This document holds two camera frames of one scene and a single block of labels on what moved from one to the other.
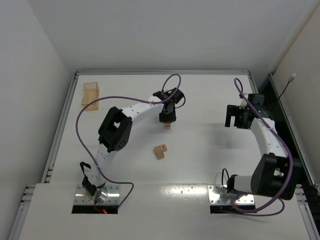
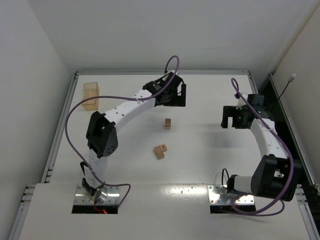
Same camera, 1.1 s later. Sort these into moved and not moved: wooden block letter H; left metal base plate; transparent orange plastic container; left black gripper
Moved: left black gripper
Not moved: transparent orange plastic container; wooden block letter H; left metal base plate
